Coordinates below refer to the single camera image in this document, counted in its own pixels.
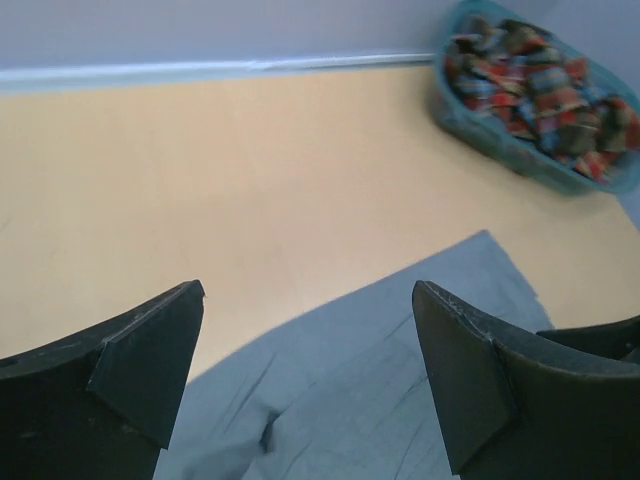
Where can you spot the aluminium back rail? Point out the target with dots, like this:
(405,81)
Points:
(89,77)

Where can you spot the grey long sleeve shirt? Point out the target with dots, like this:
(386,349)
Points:
(341,392)

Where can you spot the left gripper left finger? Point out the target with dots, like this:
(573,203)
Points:
(101,403)

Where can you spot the teal plastic basket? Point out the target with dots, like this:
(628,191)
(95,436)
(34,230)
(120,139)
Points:
(486,134)

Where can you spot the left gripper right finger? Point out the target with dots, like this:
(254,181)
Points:
(512,404)

